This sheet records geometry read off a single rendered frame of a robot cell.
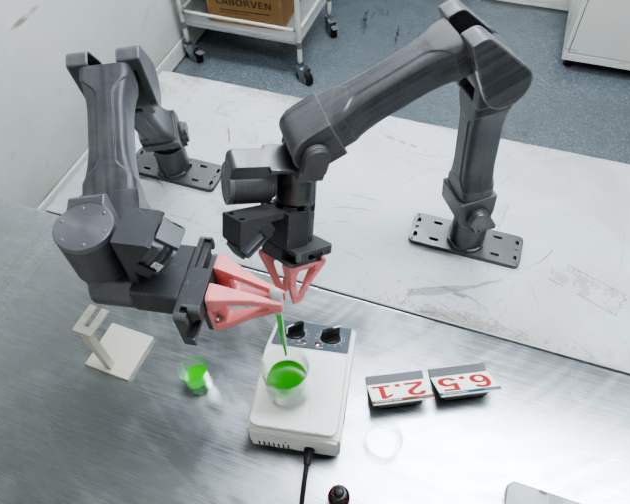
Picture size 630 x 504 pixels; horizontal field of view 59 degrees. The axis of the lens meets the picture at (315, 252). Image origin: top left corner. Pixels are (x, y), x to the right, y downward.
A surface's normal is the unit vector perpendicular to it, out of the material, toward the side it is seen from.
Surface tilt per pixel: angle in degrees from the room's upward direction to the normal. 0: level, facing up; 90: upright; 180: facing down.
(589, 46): 90
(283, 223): 67
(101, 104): 16
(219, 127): 0
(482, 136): 93
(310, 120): 24
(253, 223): 71
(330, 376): 0
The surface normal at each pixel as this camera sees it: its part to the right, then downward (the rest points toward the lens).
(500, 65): 0.29, 0.76
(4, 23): 0.94, 0.25
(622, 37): -0.33, 0.76
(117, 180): 0.02, -0.35
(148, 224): -0.02, -0.58
